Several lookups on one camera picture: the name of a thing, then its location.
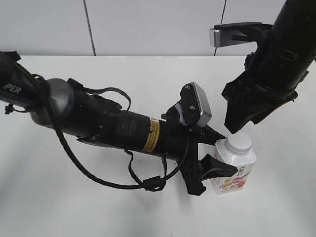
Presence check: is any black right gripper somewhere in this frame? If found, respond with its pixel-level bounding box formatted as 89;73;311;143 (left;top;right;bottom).
222;49;310;134

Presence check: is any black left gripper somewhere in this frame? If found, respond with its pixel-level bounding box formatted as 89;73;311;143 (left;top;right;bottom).
158;105;237;196

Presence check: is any white plastic bottle cap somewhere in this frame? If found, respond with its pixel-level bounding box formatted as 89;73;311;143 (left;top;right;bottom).
224;131;252;156

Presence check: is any white Yili Changqing yogurt bottle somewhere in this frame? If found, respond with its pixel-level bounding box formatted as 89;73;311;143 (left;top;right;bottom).
211;131;257;195

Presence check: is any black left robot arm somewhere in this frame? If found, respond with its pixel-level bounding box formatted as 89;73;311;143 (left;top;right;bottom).
0;51;237;196

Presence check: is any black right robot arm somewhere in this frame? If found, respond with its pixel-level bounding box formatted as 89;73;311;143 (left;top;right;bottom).
222;0;316;134

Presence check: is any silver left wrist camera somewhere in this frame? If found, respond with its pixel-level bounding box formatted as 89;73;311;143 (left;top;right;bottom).
175;81;212;128

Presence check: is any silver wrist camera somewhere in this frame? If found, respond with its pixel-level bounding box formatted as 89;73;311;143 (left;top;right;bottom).
209;22;272;48
175;81;212;128

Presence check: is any black left camera cable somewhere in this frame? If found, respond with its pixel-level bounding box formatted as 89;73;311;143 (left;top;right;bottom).
24;74;196;192

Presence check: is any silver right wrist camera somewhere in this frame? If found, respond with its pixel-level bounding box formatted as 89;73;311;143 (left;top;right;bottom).
209;22;272;48

